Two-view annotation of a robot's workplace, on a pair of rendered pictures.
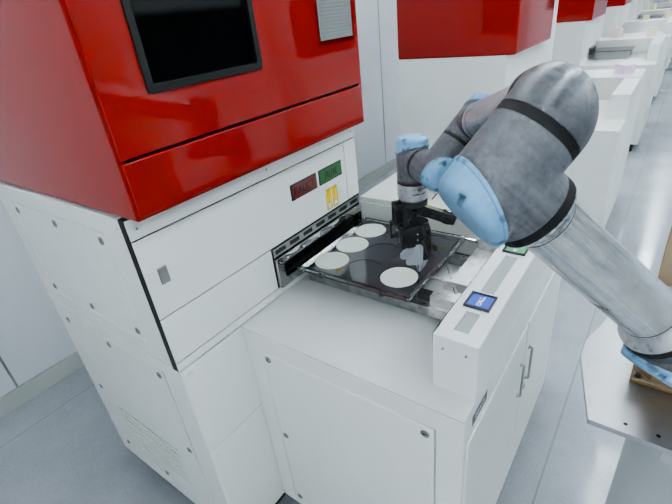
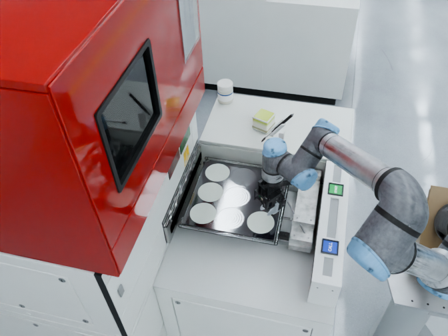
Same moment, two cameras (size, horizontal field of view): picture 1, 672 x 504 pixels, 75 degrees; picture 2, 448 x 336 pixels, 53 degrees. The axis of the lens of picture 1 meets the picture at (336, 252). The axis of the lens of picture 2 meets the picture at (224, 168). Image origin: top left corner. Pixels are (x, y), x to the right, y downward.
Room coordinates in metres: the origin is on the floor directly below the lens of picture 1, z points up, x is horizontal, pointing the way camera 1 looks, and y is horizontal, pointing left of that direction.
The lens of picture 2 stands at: (0.13, 0.34, 2.22)
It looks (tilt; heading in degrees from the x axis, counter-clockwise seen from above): 46 degrees down; 337
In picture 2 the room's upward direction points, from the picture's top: 3 degrees counter-clockwise
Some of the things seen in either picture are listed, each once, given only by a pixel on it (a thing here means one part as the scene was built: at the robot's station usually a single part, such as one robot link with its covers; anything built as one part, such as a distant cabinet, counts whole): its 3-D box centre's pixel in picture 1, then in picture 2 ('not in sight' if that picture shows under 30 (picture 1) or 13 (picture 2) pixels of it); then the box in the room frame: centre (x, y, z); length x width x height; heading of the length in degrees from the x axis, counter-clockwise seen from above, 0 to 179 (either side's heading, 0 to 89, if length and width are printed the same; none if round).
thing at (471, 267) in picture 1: (471, 279); (305, 210); (0.99, -0.35, 0.87); 0.36 x 0.08 x 0.03; 141
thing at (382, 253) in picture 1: (382, 252); (237, 197); (1.14, -0.14, 0.90); 0.34 x 0.34 x 0.01; 51
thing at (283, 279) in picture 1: (323, 241); (185, 191); (1.26, 0.04, 0.89); 0.44 x 0.02 x 0.10; 141
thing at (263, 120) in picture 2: not in sight; (263, 121); (1.39, -0.39, 1.00); 0.07 x 0.07 x 0.07; 32
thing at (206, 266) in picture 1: (276, 228); (162, 204); (1.13, 0.16, 1.02); 0.82 x 0.03 x 0.40; 141
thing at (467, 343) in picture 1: (498, 297); (330, 228); (0.86, -0.38, 0.89); 0.55 x 0.09 x 0.14; 141
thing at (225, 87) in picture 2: not in sight; (225, 91); (1.63, -0.32, 1.01); 0.07 x 0.07 x 0.10
